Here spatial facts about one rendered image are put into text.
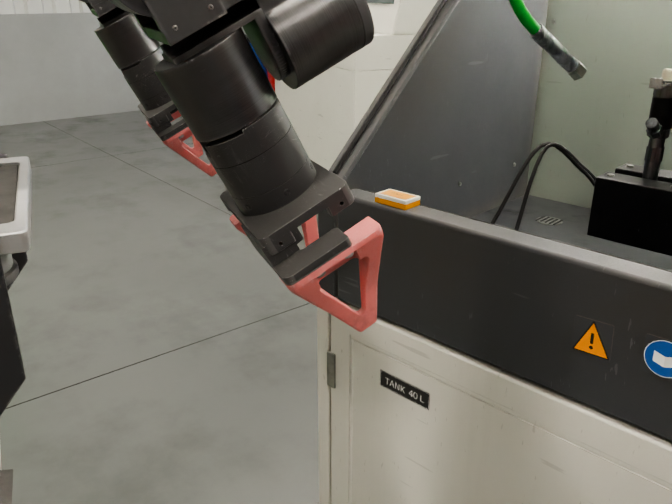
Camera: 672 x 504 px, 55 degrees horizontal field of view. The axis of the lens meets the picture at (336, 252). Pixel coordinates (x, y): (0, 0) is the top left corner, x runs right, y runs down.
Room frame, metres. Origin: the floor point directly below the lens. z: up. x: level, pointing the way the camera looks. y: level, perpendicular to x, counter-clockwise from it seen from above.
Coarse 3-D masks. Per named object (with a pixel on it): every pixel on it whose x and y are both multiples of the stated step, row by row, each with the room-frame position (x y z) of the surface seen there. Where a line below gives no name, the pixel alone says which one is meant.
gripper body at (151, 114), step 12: (144, 60) 0.77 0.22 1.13; (156, 60) 0.78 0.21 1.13; (132, 72) 0.77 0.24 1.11; (144, 72) 0.77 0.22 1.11; (132, 84) 0.78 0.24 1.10; (144, 84) 0.78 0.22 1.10; (156, 84) 0.78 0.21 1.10; (144, 96) 0.78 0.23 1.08; (156, 96) 0.78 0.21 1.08; (168, 96) 0.78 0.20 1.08; (144, 108) 0.80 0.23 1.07; (156, 108) 0.78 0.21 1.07; (168, 108) 0.76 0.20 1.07; (156, 120) 0.75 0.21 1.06; (168, 120) 0.76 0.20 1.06
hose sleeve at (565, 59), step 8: (544, 32) 0.81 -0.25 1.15; (536, 40) 0.82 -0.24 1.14; (544, 40) 0.82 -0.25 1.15; (552, 40) 0.82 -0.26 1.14; (544, 48) 0.82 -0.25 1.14; (552, 48) 0.82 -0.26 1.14; (560, 48) 0.82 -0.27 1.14; (552, 56) 0.83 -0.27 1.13; (560, 56) 0.83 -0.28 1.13; (568, 56) 0.83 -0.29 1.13; (560, 64) 0.84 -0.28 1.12; (568, 64) 0.83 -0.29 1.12; (576, 64) 0.84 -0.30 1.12
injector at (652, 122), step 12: (660, 96) 0.79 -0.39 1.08; (660, 108) 0.79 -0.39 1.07; (648, 120) 0.78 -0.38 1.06; (660, 120) 0.79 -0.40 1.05; (648, 132) 0.79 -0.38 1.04; (660, 132) 0.78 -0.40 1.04; (648, 144) 0.80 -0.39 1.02; (660, 144) 0.79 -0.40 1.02; (648, 156) 0.80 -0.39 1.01; (660, 156) 0.79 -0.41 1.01; (648, 168) 0.80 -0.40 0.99
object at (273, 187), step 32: (256, 128) 0.38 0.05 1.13; (288, 128) 0.40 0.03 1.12; (224, 160) 0.38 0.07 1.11; (256, 160) 0.38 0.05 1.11; (288, 160) 0.39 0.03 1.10; (224, 192) 0.45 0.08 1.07; (256, 192) 0.38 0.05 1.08; (288, 192) 0.39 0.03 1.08; (320, 192) 0.38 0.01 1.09; (256, 224) 0.38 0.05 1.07; (288, 224) 0.36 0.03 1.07
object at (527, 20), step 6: (510, 0) 0.80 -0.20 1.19; (516, 0) 0.80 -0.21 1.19; (522, 0) 0.80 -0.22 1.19; (516, 6) 0.80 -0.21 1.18; (522, 6) 0.80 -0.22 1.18; (516, 12) 0.80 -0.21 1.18; (522, 12) 0.80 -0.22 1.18; (528, 12) 0.81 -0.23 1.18; (522, 18) 0.81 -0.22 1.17; (528, 18) 0.81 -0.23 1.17; (522, 24) 0.81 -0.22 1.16; (528, 24) 0.81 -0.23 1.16; (534, 24) 0.81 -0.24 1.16; (528, 30) 0.81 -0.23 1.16; (534, 30) 0.81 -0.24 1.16
